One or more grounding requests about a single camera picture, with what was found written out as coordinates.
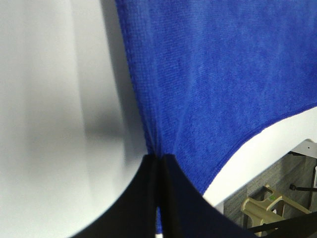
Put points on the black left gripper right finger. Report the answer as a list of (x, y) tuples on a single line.
[(185, 213)]

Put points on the blue microfiber towel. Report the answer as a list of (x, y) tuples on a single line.
[(226, 86)]

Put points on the beige plastic stool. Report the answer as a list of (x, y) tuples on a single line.
[(275, 215)]

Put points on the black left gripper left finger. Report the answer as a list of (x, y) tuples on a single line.
[(133, 214)]

